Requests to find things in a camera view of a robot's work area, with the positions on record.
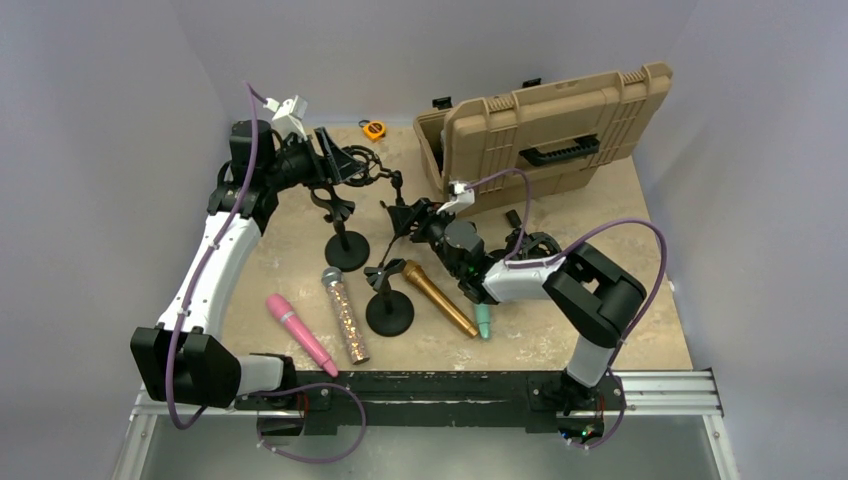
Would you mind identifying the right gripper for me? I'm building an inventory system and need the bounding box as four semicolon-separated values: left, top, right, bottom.
389;197;463;277

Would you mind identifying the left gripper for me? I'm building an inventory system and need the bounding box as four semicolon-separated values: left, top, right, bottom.
265;128;364;193

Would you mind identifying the black tripod shock mount stand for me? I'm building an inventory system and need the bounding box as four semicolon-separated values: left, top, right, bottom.
343;145;412;267

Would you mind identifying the black stand for glitter mic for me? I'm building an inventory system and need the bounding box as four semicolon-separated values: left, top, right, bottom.
310;185;370;272

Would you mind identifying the gold microphone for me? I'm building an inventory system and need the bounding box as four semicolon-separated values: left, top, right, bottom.
402;260;480;338

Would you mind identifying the glitter silver microphone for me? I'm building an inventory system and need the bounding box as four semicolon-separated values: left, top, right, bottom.
321;266;370;365

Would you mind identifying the black stand for gold mic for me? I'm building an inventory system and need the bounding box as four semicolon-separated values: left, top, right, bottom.
363;258;415;337

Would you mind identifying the teal microphone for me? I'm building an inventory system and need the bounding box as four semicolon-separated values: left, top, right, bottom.
473;304;491;340

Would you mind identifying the pink microphone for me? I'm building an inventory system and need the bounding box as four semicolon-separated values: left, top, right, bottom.
265;293;339;378

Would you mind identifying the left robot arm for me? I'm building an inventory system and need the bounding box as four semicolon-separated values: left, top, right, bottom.
130;120;367;409

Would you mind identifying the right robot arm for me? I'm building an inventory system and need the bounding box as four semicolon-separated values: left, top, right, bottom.
386;198;656;413

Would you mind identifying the yellow tape measure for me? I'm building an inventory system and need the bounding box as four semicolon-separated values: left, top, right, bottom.
358;119;387;142

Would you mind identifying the tan plastic tool case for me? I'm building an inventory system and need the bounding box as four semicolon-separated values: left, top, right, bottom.
413;62;673;215

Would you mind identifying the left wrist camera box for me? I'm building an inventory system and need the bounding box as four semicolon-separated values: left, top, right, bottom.
264;95;308;140

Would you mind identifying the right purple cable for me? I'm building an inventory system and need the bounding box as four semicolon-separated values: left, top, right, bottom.
466;168;669;369

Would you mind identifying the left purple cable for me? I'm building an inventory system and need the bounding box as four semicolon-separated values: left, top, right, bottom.
164;82;280;431

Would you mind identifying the black aluminium base frame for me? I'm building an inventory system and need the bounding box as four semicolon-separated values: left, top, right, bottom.
112;120;727;480

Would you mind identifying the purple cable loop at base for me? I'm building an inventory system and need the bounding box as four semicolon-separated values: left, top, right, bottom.
255;382;368;467

